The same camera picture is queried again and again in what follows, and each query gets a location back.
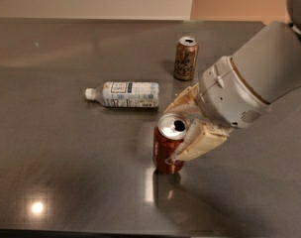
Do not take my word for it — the red coke can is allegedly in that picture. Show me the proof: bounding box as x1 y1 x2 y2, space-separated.
152 113 189 175

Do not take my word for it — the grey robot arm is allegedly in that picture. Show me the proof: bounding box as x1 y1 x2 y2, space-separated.
164 0 301 165

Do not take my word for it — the clear blue-label plastic bottle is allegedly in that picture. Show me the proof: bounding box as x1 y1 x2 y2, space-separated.
84 81 159 108

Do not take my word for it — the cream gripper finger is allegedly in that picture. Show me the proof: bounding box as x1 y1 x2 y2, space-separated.
165 119 230 165
164 84 200 115

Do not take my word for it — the brown soda can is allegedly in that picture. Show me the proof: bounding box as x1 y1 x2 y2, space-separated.
173 36 199 80

